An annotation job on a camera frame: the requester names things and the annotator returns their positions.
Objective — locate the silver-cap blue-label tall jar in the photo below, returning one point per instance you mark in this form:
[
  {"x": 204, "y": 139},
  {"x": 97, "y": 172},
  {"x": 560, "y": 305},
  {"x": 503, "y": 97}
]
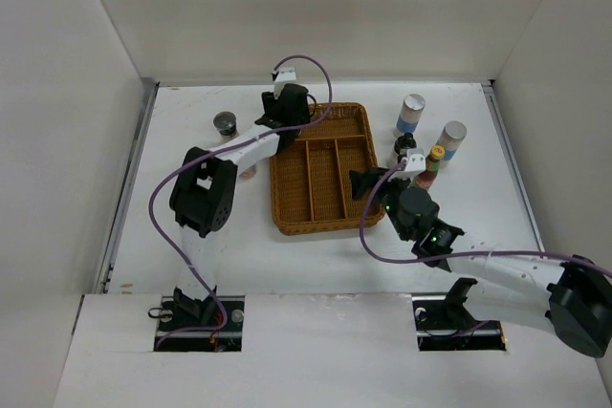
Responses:
[{"x": 412, "y": 108}]

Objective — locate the black-top white powder shaker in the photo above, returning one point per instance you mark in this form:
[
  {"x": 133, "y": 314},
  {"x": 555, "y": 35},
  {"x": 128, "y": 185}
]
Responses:
[{"x": 402, "y": 144}]

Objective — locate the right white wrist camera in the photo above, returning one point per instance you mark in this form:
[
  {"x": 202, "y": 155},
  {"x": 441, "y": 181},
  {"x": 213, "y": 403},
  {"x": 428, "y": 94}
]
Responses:
[{"x": 413, "y": 161}]

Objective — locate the red chili sauce bottle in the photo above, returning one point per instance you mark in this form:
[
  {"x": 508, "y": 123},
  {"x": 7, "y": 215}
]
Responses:
[{"x": 426, "y": 179}]

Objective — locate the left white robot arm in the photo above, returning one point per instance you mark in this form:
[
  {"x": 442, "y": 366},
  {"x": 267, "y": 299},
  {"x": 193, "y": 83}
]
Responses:
[{"x": 202, "y": 196}]

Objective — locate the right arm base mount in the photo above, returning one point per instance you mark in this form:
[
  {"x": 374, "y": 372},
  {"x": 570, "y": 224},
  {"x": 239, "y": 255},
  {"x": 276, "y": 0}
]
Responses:
[{"x": 443, "y": 324}]

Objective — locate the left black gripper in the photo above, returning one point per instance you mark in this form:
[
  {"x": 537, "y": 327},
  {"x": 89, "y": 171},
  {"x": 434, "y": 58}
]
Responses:
[{"x": 272, "y": 101}]

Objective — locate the brown wicker divided basket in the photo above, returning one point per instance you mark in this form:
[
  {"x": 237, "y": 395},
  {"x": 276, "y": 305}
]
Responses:
[{"x": 310, "y": 182}]

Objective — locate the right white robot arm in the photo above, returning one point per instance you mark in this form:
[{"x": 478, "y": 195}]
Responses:
[{"x": 568, "y": 296}]

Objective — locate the black-cap white powder grinder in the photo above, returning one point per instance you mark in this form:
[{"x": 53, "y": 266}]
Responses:
[{"x": 226, "y": 125}]

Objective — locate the white-lid brown sauce jar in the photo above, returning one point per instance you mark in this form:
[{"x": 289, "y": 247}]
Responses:
[{"x": 249, "y": 172}]

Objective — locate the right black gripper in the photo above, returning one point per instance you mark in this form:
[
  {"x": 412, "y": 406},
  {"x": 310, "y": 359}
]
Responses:
[{"x": 362, "y": 181}]

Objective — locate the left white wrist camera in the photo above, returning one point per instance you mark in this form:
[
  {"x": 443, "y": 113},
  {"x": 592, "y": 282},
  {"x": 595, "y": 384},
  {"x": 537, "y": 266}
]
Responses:
[{"x": 284, "y": 74}]

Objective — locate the silver-cap blue-label grain jar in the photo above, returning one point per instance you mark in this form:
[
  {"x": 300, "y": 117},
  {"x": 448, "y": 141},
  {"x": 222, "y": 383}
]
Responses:
[{"x": 451, "y": 137}]

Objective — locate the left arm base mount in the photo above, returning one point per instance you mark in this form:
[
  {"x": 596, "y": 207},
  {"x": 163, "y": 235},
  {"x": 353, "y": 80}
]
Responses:
[{"x": 186, "y": 325}]

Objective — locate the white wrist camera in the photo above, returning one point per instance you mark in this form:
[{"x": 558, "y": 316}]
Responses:
[
  {"x": 284, "y": 74},
  {"x": 413, "y": 161}
]

